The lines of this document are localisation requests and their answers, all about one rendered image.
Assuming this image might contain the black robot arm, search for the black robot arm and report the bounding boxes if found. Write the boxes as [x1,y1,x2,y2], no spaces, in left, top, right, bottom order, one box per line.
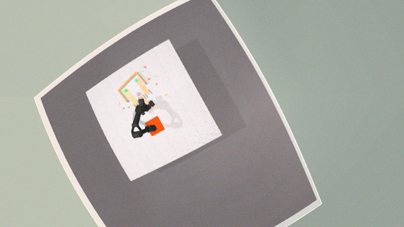
[131,99,157,138]

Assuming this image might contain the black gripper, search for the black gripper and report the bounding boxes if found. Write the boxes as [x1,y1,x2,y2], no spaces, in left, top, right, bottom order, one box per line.
[144,101,155,112]

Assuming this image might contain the tan wooden frame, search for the tan wooden frame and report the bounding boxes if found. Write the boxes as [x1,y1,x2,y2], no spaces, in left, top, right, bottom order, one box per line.
[116,71,147,102]

